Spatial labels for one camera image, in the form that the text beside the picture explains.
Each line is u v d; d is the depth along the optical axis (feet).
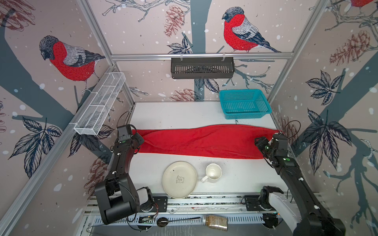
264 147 2.37
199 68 3.50
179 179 2.67
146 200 2.04
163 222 2.20
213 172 2.69
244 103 3.51
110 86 2.92
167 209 2.39
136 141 2.54
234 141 3.09
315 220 1.26
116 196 1.44
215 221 2.13
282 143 2.04
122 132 2.17
